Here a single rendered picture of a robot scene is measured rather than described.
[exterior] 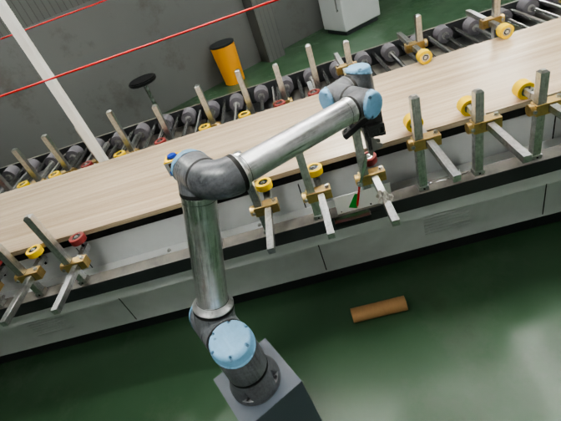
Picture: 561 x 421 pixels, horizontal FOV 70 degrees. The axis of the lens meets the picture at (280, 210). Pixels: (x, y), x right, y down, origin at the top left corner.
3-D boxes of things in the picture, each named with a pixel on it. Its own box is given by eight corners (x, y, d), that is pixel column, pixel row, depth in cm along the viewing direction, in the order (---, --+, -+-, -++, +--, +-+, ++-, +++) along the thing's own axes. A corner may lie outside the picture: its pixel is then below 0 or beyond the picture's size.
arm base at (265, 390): (290, 380, 144) (282, 366, 138) (247, 418, 138) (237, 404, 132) (263, 347, 158) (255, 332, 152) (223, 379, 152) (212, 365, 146)
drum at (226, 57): (230, 88, 580) (215, 49, 546) (219, 84, 608) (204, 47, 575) (251, 78, 590) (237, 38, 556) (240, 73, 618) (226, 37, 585)
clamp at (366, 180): (386, 180, 179) (385, 170, 176) (357, 188, 181) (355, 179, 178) (383, 173, 184) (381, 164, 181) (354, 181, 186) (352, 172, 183)
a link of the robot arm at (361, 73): (337, 70, 144) (356, 58, 147) (345, 102, 151) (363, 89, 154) (356, 73, 137) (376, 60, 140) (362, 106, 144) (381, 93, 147)
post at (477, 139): (482, 185, 186) (484, 89, 158) (475, 188, 186) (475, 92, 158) (479, 181, 189) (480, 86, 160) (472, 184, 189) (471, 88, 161)
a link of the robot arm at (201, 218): (208, 362, 144) (178, 165, 109) (189, 332, 157) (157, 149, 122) (245, 342, 151) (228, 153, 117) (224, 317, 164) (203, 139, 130)
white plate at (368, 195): (392, 200, 186) (390, 183, 180) (337, 215, 189) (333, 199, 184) (391, 199, 187) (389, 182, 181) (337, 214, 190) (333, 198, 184)
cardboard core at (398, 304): (406, 303, 214) (351, 317, 218) (408, 312, 219) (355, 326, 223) (402, 292, 220) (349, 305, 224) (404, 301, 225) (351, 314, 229)
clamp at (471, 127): (502, 128, 167) (503, 117, 164) (470, 137, 169) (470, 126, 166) (495, 121, 172) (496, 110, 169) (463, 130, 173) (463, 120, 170)
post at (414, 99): (427, 190, 186) (419, 95, 157) (420, 193, 186) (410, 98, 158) (425, 186, 189) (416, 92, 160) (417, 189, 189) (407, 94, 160)
